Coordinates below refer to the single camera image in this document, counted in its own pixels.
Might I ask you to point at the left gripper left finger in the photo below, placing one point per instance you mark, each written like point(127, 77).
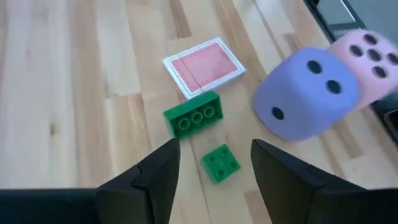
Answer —
point(149, 193)

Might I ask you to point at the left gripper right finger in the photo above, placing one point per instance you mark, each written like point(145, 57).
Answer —
point(295, 196)

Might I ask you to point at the small dark green brick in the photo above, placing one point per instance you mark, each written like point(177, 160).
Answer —
point(220, 163)

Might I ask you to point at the long dark green brick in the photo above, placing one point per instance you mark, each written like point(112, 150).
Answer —
point(192, 115)

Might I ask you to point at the purple foam die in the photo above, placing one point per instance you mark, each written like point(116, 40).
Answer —
point(304, 93)

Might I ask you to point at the red playing card deck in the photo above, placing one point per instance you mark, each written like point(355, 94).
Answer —
point(205, 67)

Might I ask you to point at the pink foam die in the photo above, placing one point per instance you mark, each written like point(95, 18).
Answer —
point(362, 68)

